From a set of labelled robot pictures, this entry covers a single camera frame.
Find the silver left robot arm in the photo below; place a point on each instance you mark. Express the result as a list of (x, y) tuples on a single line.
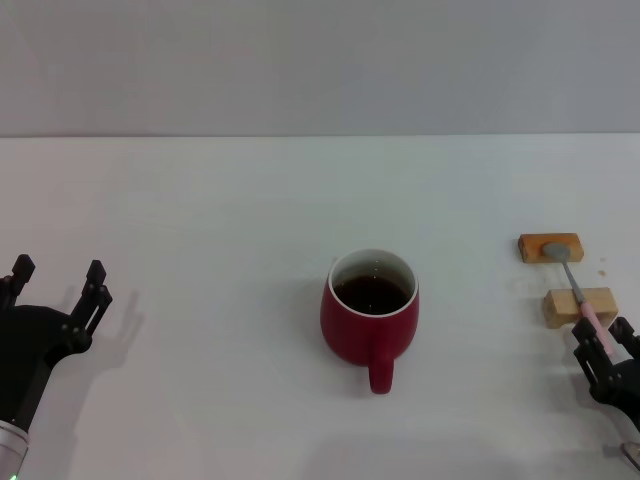
[(10, 447)]

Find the red ceramic cup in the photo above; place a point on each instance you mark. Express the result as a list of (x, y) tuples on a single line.
[(350, 335)]

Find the dark brown coffee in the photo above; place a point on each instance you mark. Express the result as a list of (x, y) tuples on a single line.
[(372, 295)]

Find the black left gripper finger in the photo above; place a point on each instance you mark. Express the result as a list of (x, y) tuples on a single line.
[(22, 270), (95, 282)]

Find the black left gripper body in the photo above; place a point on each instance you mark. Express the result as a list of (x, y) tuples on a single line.
[(27, 345)]

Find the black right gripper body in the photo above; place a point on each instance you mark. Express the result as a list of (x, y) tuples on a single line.
[(627, 390)]

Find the orange brown wooden block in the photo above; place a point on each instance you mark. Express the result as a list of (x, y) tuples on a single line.
[(530, 247)]

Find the pale wooden block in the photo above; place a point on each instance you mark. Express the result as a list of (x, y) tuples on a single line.
[(560, 307)]

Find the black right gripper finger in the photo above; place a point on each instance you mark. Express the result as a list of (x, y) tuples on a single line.
[(592, 355), (627, 340)]

